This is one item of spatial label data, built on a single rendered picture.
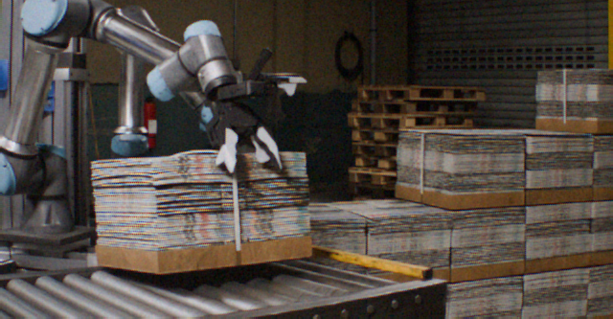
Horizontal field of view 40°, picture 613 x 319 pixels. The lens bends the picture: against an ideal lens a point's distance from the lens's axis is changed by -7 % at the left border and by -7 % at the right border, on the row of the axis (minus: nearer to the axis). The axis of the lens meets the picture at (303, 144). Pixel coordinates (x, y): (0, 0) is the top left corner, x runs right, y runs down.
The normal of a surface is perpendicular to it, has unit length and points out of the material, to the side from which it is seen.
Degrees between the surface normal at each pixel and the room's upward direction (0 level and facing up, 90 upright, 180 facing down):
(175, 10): 90
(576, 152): 90
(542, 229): 89
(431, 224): 90
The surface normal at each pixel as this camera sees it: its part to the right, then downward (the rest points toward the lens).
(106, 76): 0.62, 0.05
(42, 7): -0.40, -0.08
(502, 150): 0.37, 0.05
